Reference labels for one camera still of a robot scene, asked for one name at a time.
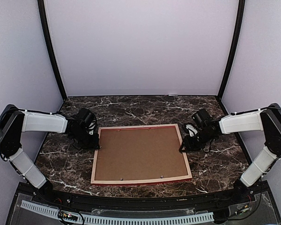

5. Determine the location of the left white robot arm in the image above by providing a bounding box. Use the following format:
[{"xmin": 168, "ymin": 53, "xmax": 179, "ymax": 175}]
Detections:
[{"xmin": 0, "ymin": 104, "xmax": 100, "ymax": 204}]

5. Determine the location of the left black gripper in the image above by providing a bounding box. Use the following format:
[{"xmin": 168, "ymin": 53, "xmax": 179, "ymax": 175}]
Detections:
[{"xmin": 72, "ymin": 128, "xmax": 100, "ymax": 150}]

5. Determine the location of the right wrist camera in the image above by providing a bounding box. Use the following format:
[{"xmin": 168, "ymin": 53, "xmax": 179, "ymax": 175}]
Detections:
[{"xmin": 192, "ymin": 109, "xmax": 212, "ymax": 128}]

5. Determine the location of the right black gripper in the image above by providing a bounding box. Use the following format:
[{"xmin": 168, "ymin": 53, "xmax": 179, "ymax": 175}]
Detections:
[{"xmin": 179, "ymin": 129, "xmax": 214, "ymax": 152}]

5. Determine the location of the wooden picture frame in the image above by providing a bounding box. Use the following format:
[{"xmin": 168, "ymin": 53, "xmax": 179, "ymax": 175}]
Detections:
[{"xmin": 90, "ymin": 123, "xmax": 192, "ymax": 186}]

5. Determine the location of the black front rail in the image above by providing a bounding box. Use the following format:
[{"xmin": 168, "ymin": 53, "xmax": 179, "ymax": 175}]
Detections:
[{"xmin": 16, "ymin": 181, "xmax": 270, "ymax": 214}]

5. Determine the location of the right black corner post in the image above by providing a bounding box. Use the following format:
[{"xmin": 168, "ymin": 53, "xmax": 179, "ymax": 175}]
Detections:
[{"xmin": 217, "ymin": 0, "xmax": 245, "ymax": 101}]

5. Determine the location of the black corner post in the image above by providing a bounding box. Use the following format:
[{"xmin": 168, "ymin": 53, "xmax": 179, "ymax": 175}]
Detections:
[
  {"xmin": 217, "ymin": 0, "xmax": 245, "ymax": 101},
  {"xmin": 37, "ymin": 0, "xmax": 67, "ymax": 101}
]

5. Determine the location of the brown backing board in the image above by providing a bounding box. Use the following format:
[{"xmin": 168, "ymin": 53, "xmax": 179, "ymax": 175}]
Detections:
[{"xmin": 95, "ymin": 126, "xmax": 188, "ymax": 181}]

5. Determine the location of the white slotted cable duct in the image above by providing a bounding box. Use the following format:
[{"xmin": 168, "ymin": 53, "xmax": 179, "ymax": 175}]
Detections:
[{"xmin": 20, "ymin": 200, "xmax": 214, "ymax": 225}]

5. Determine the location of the left black corner post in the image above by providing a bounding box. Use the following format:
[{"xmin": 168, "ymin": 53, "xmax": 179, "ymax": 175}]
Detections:
[{"xmin": 37, "ymin": 0, "xmax": 67, "ymax": 101}]

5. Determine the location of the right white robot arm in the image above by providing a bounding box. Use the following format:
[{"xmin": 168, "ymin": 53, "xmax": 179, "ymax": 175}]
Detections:
[{"xmin": 179, "ymin": 103, "xmax": 281, "ymax": 203}]

